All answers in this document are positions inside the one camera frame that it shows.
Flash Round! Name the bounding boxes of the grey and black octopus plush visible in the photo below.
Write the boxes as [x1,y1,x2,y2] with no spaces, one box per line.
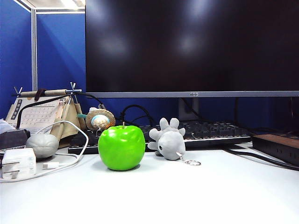
[147,117,187,161]

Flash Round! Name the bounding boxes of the grey monitor stand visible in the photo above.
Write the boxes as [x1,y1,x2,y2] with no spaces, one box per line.
[178,97,200,121]

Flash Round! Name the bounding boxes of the green apple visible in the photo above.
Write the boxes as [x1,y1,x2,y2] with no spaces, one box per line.
[98,121,146,171]

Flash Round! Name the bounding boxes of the seal plush with straw hat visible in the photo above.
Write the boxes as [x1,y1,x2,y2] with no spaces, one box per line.
[85,107,116,131]

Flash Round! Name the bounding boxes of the black mechanical keyboard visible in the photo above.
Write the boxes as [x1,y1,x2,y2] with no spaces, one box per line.
[67,120,252,154]

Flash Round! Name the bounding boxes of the black computer monitor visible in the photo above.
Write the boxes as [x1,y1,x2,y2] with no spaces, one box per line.
[85,0,299,98]

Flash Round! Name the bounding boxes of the desk calendar with wooden rod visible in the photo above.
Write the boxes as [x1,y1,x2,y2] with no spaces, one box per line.
[5,82,83,139]

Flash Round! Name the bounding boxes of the grey brain-shaped ball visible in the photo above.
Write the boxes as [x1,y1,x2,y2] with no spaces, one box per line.
[25,133,59,160]

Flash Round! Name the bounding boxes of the black wood-top power strip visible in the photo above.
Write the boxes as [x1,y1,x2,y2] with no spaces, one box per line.
[251,133,299,166]

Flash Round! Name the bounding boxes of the white charger plug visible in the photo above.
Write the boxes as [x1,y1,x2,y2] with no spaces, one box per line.
[0,147,37,180]

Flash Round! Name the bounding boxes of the black box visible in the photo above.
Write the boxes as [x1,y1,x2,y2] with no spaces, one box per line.
[0,129,31,150]

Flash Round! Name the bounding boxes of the white plastic bag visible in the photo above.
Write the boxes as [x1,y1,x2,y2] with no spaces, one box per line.
[0,118,15,134]

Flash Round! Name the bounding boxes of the looped black cable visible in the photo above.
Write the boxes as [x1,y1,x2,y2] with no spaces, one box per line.
[120,104,155,128]

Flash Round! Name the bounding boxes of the black cable behind monitor stand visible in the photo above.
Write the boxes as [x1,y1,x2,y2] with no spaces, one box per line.
[181,97,206,121]

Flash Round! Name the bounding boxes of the silver keyring chain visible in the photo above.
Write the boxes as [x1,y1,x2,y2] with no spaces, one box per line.
[177,152,201,167]

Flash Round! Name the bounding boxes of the thin black cable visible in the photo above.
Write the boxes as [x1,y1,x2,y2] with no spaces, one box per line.
[16,92,105,129]

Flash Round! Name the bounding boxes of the white USB cable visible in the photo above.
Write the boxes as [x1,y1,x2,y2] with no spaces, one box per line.
[0,120,89,183]

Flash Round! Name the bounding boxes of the thick black power cable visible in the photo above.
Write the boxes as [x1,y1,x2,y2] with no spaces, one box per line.
[223,147,299,171]

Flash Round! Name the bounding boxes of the aluminium partition post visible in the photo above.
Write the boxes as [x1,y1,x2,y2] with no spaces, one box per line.
[31,8,38,91]

